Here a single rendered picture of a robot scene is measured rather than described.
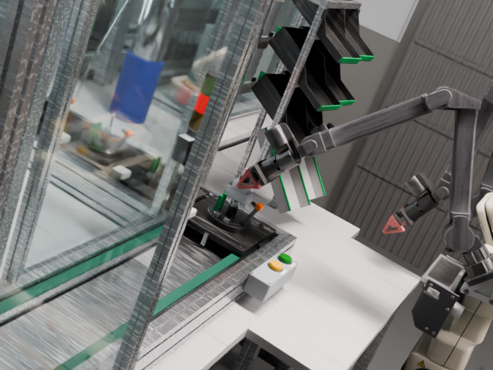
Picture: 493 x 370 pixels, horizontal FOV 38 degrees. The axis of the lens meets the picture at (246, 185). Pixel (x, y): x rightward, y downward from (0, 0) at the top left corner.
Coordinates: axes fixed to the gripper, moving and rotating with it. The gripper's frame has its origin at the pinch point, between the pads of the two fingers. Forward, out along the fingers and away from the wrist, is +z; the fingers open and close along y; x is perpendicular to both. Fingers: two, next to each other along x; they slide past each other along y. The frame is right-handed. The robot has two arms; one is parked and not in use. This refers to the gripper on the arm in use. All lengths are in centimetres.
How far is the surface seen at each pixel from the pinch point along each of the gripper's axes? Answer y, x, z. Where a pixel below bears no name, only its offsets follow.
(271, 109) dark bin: -23.7, -16.3, -8.6
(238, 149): -111, -15, 58
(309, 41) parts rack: -21.0, -27.6, -31.9
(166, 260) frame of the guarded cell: 84, 5, -27
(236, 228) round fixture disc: 5.3, 10.6, 6.4
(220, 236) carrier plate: 11.8, 10.1, 8.4
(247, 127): -120, -22, 53
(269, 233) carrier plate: -6.7, 17.2, 4.2
